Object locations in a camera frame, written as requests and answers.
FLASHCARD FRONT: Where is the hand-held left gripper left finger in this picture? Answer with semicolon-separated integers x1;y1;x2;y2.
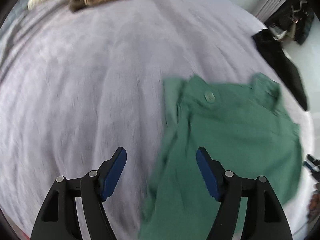
30;147;127;240

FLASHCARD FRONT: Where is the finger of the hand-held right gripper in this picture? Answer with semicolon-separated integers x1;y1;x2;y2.
302;154;320;173

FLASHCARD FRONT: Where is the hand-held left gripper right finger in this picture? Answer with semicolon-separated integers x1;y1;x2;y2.
196;147;293;240

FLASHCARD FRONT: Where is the green work jacket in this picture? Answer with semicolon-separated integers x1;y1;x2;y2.
137;73;304;240

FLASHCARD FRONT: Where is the person's right hand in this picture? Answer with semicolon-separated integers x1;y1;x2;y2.
307;183;320;223

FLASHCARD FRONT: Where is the lavender textured bedspread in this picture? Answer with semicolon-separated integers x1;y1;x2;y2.
0;0;314;240

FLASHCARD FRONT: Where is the black cloth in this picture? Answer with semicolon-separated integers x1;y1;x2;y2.
252;29;308;112

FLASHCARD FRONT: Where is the dark clutter pile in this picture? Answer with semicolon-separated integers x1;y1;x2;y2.
266;0;316;46

